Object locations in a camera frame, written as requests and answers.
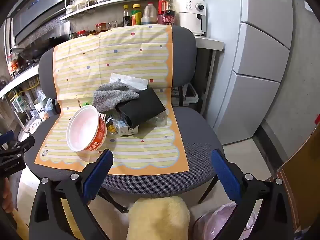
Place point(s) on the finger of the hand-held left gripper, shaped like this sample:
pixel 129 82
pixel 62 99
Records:
pixel 6 138
pixel 25 145

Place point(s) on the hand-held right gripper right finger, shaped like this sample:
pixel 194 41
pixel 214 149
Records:
pixel 226 175

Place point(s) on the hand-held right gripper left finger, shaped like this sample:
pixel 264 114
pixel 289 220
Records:
pixel 97 177

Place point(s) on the pink lined waste bin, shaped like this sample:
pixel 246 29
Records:
pixel 217 222

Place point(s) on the yellow snack wrapper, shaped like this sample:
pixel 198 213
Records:
pixel 111 129

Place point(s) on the red white noodle bowl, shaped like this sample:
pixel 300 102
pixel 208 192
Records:
pixel 82 127

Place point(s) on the small white blue carton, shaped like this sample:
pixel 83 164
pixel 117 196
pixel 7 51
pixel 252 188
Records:
pixel 127 130

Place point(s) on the clear plastic wrapper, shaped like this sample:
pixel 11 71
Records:
pixel 115 118

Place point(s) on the grey microfibre cloth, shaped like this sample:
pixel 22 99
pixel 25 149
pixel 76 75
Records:
pixel 112 97

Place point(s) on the black pouch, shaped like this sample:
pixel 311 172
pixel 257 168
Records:
pixel 142 107

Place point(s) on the clear plastic bottle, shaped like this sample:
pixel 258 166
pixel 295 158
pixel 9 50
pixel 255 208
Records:
pixel 161 118

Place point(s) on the person's left hand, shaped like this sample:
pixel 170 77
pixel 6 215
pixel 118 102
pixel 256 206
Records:
pixel 7 200

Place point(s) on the round printed tin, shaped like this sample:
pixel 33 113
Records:
pixel 35 125

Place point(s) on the white printed mug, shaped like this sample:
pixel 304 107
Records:
pixel 40 110

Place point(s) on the light blue cup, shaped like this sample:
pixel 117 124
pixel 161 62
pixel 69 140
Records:
pixel 50 107

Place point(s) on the grey office chair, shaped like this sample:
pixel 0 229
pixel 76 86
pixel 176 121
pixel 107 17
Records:
pixel 195 135

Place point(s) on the yellow fluffy cushion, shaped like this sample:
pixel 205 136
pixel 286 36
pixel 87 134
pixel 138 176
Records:
pixel 157 220

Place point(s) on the brown wooden door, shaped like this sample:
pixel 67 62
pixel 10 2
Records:
pixel 302 175

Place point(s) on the white refrigerator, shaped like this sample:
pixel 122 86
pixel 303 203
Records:
pixel 250 55

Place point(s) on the red lid glass jar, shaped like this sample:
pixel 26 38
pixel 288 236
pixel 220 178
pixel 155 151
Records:
pixel 101 28
pixel 81 33

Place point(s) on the yellow striped dotted mat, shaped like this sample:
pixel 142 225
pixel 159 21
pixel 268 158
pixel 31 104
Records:
pixel 125 55

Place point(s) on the steel range hood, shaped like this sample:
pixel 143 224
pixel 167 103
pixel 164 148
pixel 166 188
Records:
pixel 37 12

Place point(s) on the white top side table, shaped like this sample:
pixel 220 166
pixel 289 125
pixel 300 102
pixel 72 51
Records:
pixel 210 42

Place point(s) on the clear glass jar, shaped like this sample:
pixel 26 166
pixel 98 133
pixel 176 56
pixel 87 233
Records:
pixel 112 25

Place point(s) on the dark bottle yellow cap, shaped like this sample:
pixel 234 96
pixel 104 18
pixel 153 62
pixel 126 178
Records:
pixel 126 17

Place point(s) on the yellow green sauce bottle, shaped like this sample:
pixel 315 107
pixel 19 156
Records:
pixel 136 16

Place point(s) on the white air fryer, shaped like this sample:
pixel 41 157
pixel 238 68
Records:
pixel 187 12

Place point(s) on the dark tub red label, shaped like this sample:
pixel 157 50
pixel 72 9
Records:
pixel 166 18

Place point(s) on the large oil bottle red label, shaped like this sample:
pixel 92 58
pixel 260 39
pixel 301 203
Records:
pixel 166 5

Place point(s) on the red wall sticker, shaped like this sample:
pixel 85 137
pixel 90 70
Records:
pixel 317 119

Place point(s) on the white curved wall shelf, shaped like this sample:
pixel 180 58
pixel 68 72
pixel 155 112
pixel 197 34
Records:
pixel 110 5

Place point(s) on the white wall switch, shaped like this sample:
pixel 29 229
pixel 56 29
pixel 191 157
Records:
pixel 308 6

